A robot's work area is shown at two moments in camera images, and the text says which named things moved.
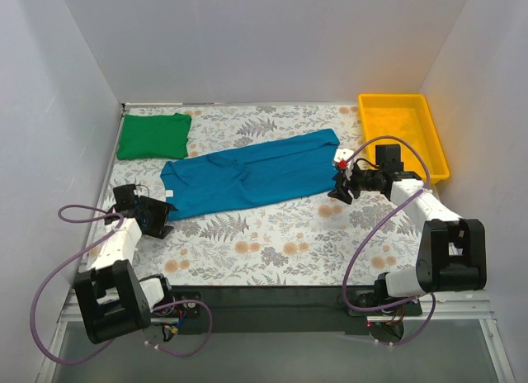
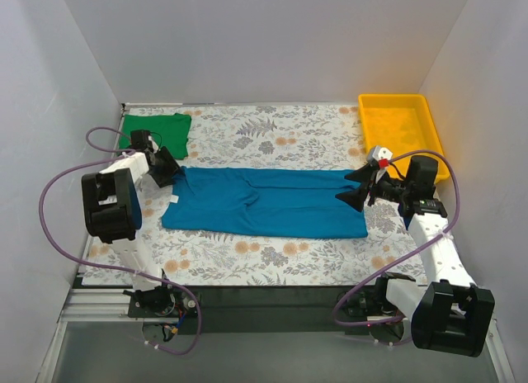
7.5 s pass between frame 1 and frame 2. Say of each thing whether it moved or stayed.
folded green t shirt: stayed
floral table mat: stayed
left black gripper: moved
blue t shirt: moved
